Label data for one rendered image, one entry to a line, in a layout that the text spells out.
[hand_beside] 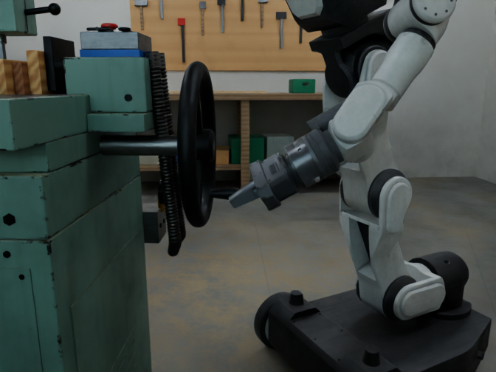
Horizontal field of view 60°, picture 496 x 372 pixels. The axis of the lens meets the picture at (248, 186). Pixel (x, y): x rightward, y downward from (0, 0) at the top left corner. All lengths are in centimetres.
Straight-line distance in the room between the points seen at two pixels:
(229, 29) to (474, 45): 236
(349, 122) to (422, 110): 389
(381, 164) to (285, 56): 306
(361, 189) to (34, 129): 87
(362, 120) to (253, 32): 347
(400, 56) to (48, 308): 70
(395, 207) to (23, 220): 91
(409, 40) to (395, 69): 6
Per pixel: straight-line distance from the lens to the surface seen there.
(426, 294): 144
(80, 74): 78
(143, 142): 78
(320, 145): 76
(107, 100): 76
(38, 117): 62
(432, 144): 472
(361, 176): 120
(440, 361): 140
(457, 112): 481
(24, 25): 86
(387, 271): 136
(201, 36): 417
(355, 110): 77
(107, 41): 77
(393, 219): 123
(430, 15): 85
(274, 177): 77
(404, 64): 84
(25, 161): 65
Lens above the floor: 91
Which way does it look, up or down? 13 degrees down
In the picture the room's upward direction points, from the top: straight up
